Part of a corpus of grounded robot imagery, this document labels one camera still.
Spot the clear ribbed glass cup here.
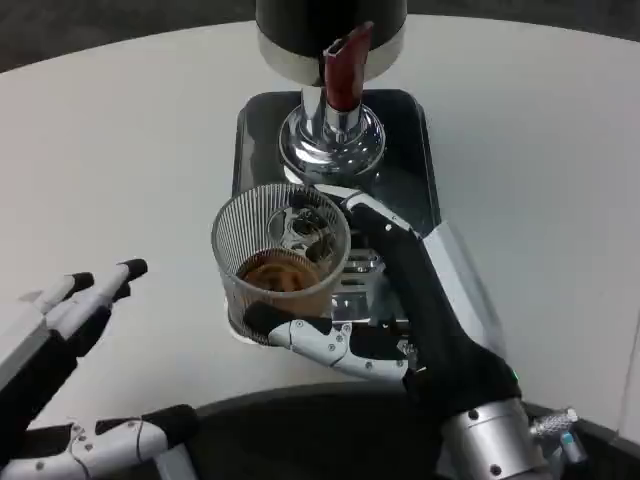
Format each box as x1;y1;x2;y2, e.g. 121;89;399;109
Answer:
210;183;352;347

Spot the black steel drink dispenser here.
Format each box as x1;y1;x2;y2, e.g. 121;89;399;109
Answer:
253;0;409;184

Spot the white table leg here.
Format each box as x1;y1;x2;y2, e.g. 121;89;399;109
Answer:
154;442;199;480

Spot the slotted steel drip grid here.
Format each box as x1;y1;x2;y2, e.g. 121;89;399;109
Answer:
329;249;401;324

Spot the red tap handle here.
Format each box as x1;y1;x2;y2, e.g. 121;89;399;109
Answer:
319;20;375;112

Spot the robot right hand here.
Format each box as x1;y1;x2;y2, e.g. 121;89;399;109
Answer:
243;185;524;419

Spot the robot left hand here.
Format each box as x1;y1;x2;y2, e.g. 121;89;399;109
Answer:
0;258;201;480

